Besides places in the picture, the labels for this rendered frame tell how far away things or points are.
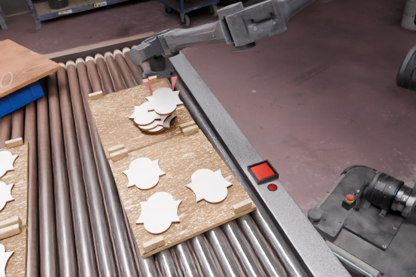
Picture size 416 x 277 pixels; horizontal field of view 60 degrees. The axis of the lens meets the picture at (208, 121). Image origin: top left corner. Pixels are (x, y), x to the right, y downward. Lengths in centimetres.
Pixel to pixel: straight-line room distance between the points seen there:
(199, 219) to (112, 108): 68
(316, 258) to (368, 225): 97
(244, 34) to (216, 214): 51
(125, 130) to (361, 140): 188
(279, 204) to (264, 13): 57
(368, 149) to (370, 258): 105
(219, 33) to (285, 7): 17
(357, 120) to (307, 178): 77
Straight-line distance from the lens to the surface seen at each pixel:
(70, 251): 113
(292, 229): 108
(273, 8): 84
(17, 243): 119
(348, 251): 189
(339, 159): 264
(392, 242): 199
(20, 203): 129
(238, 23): 87
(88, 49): 206
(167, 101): 129
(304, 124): 289
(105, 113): 153
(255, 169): 120
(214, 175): 116
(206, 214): 108
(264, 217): 109
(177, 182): 117
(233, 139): 133
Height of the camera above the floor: 179
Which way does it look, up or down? 38 degrees down
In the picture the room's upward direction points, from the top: 5 degrees counter-clockwise
